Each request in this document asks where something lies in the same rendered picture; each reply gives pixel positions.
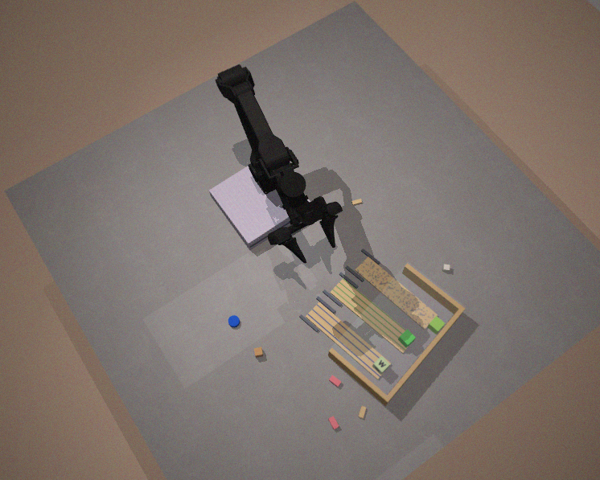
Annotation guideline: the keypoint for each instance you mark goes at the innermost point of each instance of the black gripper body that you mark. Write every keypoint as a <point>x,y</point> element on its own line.
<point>282,235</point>

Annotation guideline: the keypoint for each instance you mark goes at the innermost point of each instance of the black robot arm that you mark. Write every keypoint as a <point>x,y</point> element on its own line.
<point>270,159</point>

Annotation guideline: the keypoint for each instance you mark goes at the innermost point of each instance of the blue round disc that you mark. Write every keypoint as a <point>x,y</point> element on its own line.
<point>233,321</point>

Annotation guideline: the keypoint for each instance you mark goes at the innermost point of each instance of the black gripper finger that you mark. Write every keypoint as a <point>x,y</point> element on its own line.
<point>293,247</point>
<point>328,228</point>

